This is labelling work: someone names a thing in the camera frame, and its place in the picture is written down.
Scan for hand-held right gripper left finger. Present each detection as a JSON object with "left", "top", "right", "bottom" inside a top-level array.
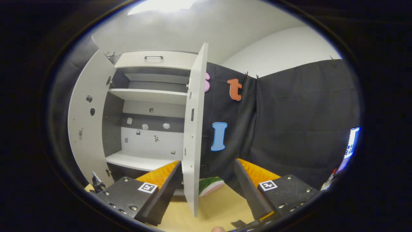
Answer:
[{"left": 94, "top": 160, "right": 183, "bottom": 227}]

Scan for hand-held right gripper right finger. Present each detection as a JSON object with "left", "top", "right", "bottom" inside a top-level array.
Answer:
[{"left": 233, "top": 158, "right": 320, "bottom": 221}]

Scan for white cabinet door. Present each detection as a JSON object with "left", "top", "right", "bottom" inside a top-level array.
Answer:
[
  {"left": 68, "top": 50, "right": 116, "bottom": 187},
  {"left": 181, "top": 42, "right": 209, "bottom": 218}
]

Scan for white and grey cabinet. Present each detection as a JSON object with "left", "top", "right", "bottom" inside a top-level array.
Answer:
[{"left": 102, "top": 50, "right": 198, "bottom": 197}]

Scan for cream cabinet drawer front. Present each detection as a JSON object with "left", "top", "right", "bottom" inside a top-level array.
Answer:
[{"left": 115, "top": 51, "right": 198, "bottom": 70}]

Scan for watermelon slice toy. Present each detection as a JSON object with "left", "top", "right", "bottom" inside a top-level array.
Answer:
[{"left": 199, "top": 177, "right": 225, "bottom": 197}]

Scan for black backdrop cloth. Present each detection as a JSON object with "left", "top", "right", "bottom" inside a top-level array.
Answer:
[{"left": 48, "top": 32, "right": 361, "bottom": 190}]

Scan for white and red object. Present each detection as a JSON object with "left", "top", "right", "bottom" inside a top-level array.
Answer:
[{"left": 320, "top": 168, "right": 338, "bottom": 191}]

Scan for lit computer monitor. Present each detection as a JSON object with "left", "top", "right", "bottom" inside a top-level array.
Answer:
[{"left": 344, "top": 126, "right": 361, "bottom": 159}]

